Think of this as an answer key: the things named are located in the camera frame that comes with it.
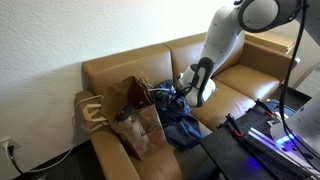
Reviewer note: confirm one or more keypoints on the brown paper bag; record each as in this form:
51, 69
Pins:
140, 126

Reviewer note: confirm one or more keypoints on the blue denim jeans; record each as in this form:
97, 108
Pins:
176, 116

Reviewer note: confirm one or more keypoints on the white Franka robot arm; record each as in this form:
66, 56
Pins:
221, 33

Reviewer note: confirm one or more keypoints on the tan leather sofa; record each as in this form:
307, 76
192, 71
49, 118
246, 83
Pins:
233, 83

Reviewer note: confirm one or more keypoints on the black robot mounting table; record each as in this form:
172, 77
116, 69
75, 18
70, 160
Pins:
230, 156

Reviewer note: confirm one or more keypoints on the wooden side table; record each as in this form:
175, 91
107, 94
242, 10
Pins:
271, 40

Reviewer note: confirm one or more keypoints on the white wall outlet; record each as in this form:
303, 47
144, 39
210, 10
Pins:
4, 142

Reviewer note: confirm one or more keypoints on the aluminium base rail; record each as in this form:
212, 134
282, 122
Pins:
266, 143

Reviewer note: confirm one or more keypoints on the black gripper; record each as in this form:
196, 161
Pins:
178, 88

